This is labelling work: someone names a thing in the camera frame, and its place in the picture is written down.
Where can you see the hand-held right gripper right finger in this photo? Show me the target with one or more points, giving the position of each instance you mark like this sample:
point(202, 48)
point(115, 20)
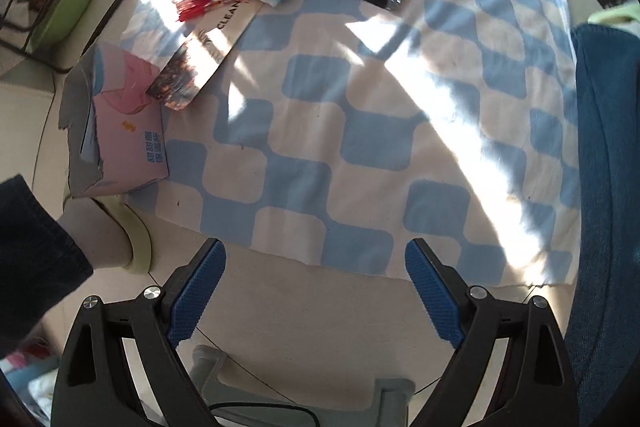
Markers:
point(434, 294)

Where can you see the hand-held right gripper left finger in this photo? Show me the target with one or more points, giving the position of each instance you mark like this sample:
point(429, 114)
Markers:
point(197, 292)

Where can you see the pink cardboard box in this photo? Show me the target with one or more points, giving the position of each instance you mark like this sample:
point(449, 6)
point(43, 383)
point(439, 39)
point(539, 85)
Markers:
point(135, 142)

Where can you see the shiny sachet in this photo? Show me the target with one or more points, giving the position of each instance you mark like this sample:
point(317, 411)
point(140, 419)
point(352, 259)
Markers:
point(195, 62)

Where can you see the pale green slipper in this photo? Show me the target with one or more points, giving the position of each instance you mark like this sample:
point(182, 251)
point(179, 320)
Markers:
point(142, 247)

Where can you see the person's grey socked foot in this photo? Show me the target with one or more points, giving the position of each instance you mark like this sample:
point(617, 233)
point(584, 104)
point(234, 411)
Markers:
point(95, 232)

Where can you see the person's dark trouser leg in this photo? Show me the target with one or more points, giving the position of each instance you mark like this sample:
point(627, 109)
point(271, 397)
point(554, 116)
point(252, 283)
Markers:
point(35, 257)

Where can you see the blue white checkered blanket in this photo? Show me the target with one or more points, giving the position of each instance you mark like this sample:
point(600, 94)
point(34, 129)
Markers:
point(350, 107)

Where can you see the green cushion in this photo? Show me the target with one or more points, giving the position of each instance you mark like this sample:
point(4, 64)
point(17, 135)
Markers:
point(70, 7)

